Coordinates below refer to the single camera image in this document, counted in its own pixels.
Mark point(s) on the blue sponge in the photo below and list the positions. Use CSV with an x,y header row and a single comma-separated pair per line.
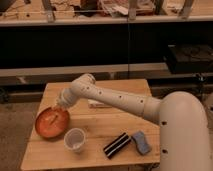
x,y
142,144

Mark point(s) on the wooden table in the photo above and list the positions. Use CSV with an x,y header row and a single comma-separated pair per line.
x,y
101,125

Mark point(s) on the orange pepper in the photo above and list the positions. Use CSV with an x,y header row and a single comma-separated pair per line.
x,y
51,119

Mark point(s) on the black white striped block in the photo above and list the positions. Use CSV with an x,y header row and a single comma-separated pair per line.
x,y
116,145

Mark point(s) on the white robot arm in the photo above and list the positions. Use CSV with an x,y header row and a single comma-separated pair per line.
x,y
184,134

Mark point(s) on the orange ceramic bowl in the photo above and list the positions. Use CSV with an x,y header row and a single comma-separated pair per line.
x,y
58,127

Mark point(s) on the metal shelf rack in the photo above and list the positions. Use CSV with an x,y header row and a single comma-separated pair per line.
x,y
47,37

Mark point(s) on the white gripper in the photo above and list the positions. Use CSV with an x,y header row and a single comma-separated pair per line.
x,y
66,98

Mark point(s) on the clear plastic cup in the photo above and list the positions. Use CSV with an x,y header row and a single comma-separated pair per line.
x,y
74,140

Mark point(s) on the black box on shelf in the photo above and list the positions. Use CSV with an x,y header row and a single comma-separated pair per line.
x,y
184,59

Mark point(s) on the small white block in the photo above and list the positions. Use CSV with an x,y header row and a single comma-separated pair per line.
x,y
97,104

